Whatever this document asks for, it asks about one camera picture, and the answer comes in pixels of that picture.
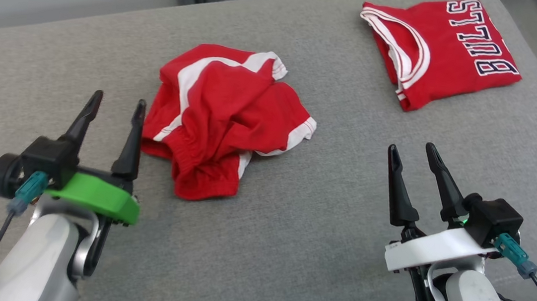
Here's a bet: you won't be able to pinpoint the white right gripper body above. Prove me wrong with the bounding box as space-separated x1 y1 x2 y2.
382 221 490 282

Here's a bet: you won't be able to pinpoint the red shorts white stripes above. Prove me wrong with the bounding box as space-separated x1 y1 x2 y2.
136 38 324 213

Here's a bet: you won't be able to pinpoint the red Bulls jersey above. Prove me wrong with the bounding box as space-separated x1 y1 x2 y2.
351 0 530 123

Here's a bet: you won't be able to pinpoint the left camera cable teal plug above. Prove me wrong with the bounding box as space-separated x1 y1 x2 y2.
0 167 50 282

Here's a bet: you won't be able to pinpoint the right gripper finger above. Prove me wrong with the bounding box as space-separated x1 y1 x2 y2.
417 142 474 224
381 144 426 229

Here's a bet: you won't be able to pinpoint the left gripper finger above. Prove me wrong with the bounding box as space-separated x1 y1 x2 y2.
57 87 104 150
111 97 147 180

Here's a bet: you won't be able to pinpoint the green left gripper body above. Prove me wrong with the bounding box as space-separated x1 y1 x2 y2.
42 162 144 227

